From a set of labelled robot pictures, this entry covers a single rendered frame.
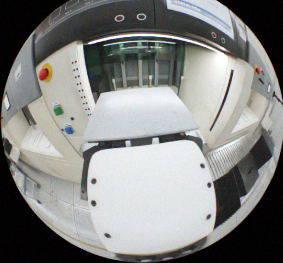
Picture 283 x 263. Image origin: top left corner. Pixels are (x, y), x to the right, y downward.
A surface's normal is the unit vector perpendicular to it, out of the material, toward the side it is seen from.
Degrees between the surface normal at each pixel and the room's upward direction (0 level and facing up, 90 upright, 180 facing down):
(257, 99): 90
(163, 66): 90
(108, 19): 90
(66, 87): 90
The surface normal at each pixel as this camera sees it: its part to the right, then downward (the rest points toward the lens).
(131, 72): 0.12, 0.67
